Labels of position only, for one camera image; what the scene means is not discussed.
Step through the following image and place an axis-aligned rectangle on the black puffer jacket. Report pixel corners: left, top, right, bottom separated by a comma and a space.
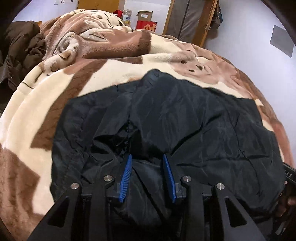
50, 70, 285, 240

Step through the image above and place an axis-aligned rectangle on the person's right hand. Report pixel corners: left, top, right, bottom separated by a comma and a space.
276, 194, 296, 217

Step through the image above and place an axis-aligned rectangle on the brown and cream plush blanket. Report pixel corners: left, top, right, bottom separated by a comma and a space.
1, 10, 292, 240

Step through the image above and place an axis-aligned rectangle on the red gift box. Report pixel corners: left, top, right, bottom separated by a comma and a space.
136, 21, 157, 32

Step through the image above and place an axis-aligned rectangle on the cardboard box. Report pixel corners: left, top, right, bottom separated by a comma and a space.
137, 10, 153, 22

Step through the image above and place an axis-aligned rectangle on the wooden framed door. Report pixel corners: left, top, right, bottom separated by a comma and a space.
163, 0, 223, 47

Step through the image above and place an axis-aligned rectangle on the dark brown puffer jacket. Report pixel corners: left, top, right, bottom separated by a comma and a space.
1, 21, 46, 91

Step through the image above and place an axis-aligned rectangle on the grey square wall patch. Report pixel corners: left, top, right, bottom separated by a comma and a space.
270, 25, 294, 58

